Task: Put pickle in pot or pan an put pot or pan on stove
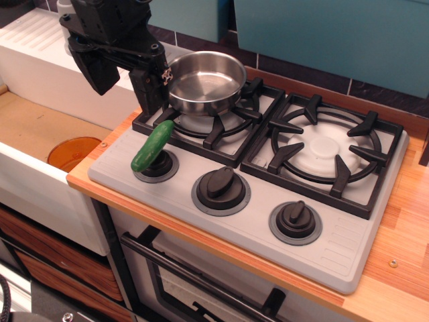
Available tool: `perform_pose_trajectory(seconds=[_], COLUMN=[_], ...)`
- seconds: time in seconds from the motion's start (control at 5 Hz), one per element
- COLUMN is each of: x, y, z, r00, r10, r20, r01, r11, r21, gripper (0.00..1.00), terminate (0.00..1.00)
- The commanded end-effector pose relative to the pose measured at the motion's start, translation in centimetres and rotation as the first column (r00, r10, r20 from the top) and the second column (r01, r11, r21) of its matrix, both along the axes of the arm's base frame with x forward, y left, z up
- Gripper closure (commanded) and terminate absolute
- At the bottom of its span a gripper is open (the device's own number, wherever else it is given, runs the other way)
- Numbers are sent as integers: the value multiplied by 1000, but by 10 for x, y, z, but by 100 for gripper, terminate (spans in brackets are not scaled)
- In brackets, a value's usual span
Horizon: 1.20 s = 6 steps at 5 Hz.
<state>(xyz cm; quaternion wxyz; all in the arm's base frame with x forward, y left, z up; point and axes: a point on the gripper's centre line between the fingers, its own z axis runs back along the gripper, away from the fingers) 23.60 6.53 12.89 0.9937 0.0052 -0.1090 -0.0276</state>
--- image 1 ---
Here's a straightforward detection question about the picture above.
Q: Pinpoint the orange plastic sink drain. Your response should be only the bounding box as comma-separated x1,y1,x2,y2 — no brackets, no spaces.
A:
47,137,101,172

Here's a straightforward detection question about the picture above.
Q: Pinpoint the black braided cable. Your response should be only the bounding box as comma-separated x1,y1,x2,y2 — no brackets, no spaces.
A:
0,275,13,319

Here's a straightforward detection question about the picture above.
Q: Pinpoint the toy oven door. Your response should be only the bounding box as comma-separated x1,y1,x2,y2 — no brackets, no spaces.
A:
109,208,347,321

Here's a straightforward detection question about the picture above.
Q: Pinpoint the grey toy faucet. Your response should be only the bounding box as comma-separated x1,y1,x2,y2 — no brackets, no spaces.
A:
56,0,75,56

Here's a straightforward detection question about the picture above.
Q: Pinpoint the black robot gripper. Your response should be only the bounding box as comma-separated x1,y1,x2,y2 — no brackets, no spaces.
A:
60,1,171,116

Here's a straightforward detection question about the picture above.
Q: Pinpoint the upper wooden drawer front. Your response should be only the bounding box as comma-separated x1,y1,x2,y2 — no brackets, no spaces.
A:
1,208,114,280

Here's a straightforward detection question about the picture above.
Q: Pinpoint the black left stove knob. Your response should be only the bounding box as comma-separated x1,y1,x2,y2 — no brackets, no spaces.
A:
133,150,179,184

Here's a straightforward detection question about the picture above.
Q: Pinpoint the black oven door handle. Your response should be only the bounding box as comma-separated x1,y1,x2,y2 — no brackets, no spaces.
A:
121,226,287,321

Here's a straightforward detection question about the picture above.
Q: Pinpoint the black right stove knob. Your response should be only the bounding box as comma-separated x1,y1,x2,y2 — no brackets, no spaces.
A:
269,201,322,246

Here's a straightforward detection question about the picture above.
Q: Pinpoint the black burner grate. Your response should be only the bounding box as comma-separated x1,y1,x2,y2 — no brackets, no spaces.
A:
132,78,286,168
241,93,406,219

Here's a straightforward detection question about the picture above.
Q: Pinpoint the black stove knob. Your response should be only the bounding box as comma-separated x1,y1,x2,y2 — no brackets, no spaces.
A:
133,150,179,184
269,201,322,246
191,166,251,217

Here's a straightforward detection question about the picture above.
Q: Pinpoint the teal wall cabinet left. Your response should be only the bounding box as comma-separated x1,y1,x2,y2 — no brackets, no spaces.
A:
149,0,230,42

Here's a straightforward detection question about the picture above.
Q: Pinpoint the black right burner grate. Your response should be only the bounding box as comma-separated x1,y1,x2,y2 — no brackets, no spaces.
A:
241,93,406,219

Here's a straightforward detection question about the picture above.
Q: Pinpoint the small stainless steel pan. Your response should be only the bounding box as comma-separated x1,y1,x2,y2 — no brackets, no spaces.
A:
168,51,247,117

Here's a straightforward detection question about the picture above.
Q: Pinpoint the white toy sink unit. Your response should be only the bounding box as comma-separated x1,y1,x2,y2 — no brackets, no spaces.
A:
1,9,138,256

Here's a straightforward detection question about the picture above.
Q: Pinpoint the black left burner grate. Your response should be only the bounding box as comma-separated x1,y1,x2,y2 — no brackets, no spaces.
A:
132,78,286,168

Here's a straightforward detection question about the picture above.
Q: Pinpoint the lower wooden drawer front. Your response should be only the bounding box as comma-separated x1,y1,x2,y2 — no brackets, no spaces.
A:
16,250,133,322

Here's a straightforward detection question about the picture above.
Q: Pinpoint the wooden drawer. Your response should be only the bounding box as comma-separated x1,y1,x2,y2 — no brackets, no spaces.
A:
16,250,133,322
1,208,114,280

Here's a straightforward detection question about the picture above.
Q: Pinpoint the grey toy stove top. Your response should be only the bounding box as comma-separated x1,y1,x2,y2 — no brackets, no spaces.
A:
87,80,410,296

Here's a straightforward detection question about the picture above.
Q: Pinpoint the green toy pickle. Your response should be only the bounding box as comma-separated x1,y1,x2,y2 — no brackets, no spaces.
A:
131,120,174,172

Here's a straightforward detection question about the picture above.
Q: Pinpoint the black middle stove knob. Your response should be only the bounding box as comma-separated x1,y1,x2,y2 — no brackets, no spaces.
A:
191,166,251,217

